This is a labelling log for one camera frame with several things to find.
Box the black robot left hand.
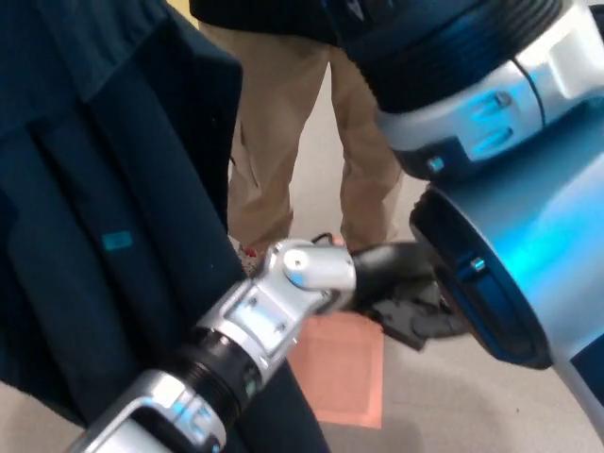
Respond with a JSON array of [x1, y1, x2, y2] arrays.
[[351, 240, 469, 354]]

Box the dark teal coat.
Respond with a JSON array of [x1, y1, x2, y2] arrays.
[[0, 0, 331, 453]]

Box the orange square floor marking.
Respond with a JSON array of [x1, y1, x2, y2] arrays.
[[287, 313, 384, 429]]

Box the khaki trousers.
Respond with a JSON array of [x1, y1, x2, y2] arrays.
[[226, 21, 407, 254]]

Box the black shirt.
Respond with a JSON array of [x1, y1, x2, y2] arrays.
[[188, 0, 367, 48]]

